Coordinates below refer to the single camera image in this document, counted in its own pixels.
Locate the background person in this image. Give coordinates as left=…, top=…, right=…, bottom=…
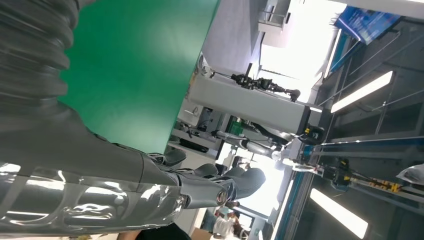
left=211, top=205, right=244, bottom=240

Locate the white ceiling light panel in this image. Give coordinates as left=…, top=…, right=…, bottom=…
left=330, top=70, right=394, bottom=114
left=309, top=188, right=369, bottom=240

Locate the blue hanging sign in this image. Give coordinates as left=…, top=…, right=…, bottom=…
left=333, top=5, right=402, bottom=46

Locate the yellow black gantry rail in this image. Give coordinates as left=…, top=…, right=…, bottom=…
left=326, top=158, right=424, bottom=197

